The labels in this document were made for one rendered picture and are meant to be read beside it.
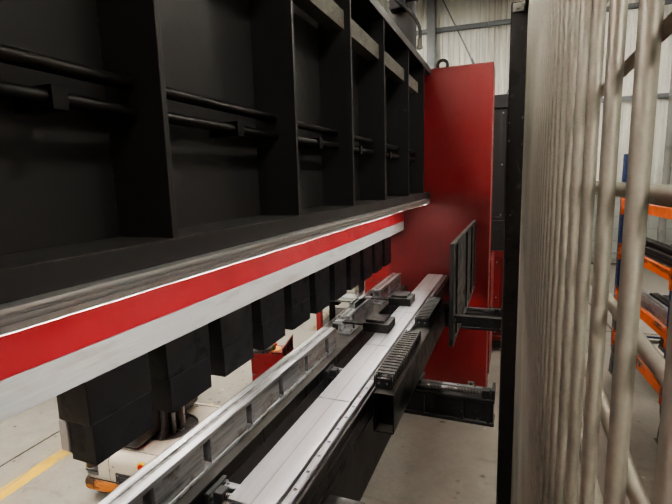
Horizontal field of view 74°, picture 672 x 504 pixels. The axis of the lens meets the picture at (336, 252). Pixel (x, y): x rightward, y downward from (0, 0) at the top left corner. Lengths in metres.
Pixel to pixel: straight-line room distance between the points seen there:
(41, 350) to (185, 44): 0.65
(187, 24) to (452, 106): 2.24
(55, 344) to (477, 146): 2.63
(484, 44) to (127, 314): 8.78
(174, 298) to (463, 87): 2.43
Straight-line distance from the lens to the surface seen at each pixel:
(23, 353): 0.86
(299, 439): 1.19
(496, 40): 9.35
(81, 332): 0.92
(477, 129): 3.06
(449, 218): 3.07
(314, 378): 1.77
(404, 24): 2.92
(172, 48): 1.04
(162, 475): 1.19
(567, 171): 0.18
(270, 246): 1.01
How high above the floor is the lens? 1.60
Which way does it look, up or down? 9 degrees down
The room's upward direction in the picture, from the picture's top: 2 degrees counter-clockwise
